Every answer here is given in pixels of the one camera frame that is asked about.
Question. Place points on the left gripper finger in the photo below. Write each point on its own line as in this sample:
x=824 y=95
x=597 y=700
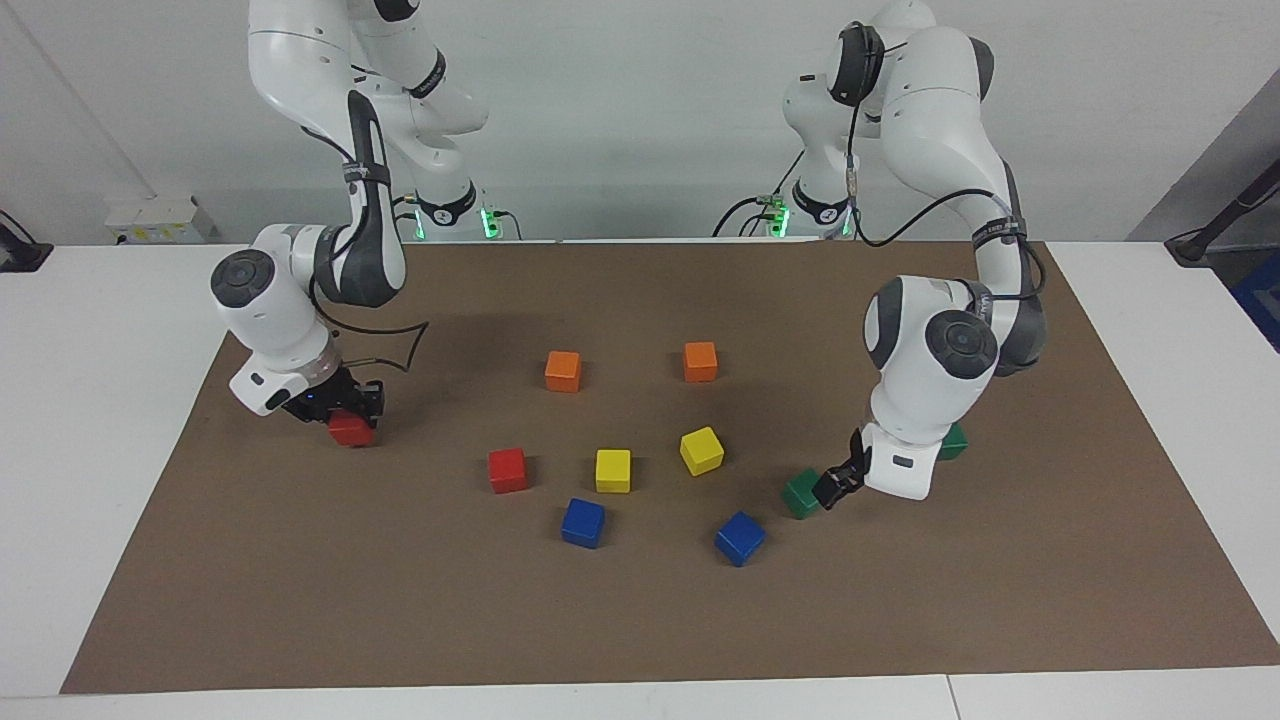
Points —
x=832 y=488

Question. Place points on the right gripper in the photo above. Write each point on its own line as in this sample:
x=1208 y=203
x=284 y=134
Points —
x=318 y=398

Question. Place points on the red wooden block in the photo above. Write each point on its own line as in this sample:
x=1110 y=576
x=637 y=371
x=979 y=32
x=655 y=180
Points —
x=352 y=430
x=508 y=471

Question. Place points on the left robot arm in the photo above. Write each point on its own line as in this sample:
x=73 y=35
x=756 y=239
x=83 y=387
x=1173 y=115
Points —
x=940 y=110

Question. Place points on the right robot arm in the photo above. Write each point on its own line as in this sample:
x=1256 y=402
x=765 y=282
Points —
x=290 y=60

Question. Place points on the green wooden block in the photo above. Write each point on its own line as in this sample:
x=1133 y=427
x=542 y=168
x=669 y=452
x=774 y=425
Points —
x=799 y=494
x=955 y=442

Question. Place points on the blue wooden block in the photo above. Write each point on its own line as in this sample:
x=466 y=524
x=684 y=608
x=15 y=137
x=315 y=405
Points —
x=740 y=539
x=583 y=523

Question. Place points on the yellow wooden block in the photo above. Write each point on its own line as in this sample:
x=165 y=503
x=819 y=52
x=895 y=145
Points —
x=702 y=451
x=613 y=471

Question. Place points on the orange wooden block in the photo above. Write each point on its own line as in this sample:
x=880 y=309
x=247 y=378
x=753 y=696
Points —
x=563 y=371
x=700 y=362

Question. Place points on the white socket box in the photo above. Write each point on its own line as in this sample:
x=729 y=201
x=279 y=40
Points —
x=160 y=220

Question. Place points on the black stand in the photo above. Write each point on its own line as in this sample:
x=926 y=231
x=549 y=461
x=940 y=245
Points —
x=20 y=255
x=1215 y=225

